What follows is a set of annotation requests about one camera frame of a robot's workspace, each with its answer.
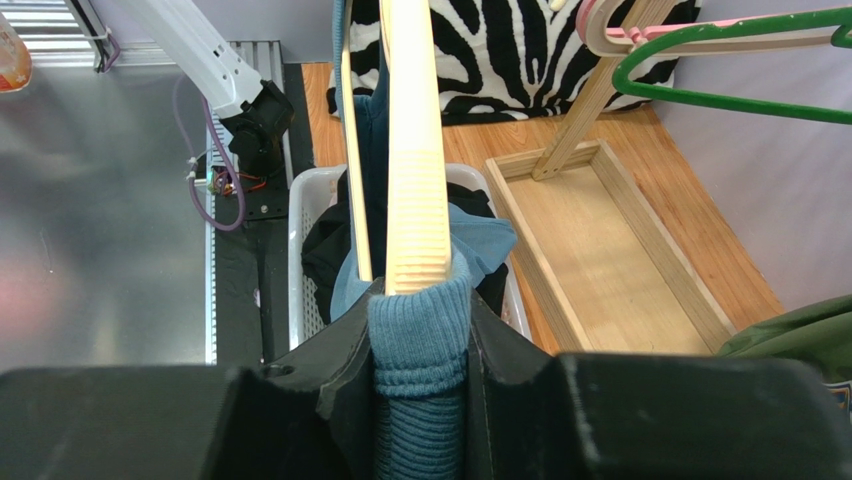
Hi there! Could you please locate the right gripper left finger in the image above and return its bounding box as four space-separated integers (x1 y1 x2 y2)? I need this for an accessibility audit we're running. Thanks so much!
1 281 383 479

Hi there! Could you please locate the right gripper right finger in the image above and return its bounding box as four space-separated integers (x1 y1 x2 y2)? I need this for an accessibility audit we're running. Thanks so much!
465 297 851 479

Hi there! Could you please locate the blue tank top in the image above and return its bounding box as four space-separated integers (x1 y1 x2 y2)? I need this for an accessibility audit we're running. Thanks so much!
331 32 478 479

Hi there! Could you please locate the wooden hanger with blue top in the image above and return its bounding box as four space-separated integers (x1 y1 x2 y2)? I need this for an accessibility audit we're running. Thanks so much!
332 1 452 296

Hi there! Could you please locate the olive green tank top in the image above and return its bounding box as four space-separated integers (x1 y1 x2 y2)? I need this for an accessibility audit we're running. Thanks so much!
717 295 851 384

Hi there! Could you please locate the wooden hanger with mauve top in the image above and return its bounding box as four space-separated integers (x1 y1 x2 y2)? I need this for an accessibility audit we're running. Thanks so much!
585 6 851 57

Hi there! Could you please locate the pink hanger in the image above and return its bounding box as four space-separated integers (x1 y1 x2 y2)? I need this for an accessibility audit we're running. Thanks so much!
575 0 787 45

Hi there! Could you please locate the green hanger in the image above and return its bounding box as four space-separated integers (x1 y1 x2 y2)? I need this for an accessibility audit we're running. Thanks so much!
612 6 851 125

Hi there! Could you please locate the black top green trim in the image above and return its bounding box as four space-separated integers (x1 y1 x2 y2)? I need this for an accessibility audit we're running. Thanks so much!
301 172 517 324

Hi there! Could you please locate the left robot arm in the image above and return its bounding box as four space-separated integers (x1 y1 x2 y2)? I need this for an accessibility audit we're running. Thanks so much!
119 0 294 177

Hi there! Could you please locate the white plastic basket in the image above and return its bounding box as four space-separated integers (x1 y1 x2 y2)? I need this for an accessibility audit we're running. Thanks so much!
288 163 534 351

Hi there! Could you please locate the wooden clothes rack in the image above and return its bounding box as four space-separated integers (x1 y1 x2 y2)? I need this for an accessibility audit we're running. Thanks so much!
483 1 735 355

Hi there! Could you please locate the zebra print blanket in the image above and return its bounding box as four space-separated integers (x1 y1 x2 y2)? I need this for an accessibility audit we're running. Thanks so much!
349 0 678 126

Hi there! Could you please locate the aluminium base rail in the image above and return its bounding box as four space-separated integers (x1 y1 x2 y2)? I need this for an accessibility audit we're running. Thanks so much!
1 1 293 371

